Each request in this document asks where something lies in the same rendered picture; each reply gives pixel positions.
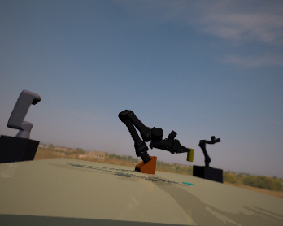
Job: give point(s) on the yellow tall cylinder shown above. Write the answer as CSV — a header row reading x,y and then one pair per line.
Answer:
x,y
190,155

